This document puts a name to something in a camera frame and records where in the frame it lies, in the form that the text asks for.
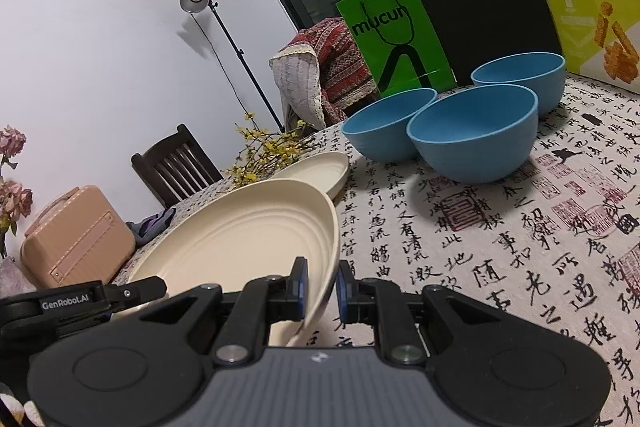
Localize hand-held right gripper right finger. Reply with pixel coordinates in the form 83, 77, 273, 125
336, 259, 501, 366

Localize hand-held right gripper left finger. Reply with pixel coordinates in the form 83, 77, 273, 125
140, 257, 308, 366

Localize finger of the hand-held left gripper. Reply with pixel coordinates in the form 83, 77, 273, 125
110, 276, 168, 313

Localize cream round plate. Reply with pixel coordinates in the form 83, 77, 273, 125
114, 178, 342, 348
267, 152, 351, 201

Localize blue bowl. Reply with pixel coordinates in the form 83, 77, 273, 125
341, 88, 439, 162
471, 52, 567, 116
406, 83, 539, 182

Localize purple cloth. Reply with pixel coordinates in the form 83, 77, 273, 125
125, 207, 176, 250

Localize pink hard case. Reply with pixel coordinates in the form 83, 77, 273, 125
20, 185, 137, 290

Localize calligraphy printed tablecloth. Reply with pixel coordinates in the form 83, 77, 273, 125
110, 69, 640, 427

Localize dried pink flowers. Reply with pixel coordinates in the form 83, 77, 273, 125
0, 124, 35, 258

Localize dark wooden chair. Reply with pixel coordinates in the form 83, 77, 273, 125
131, 123, 224, 209

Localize yellow flower branch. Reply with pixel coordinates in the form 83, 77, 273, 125
220, 109, 321, 188

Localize red patterned throw blanket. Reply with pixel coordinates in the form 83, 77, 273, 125
269, 18, 381, 131

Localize green paper bag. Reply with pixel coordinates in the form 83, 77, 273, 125
335, 0, 457, 98

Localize yellow-green snack box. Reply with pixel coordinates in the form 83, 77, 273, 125
544, 0, 640, 95

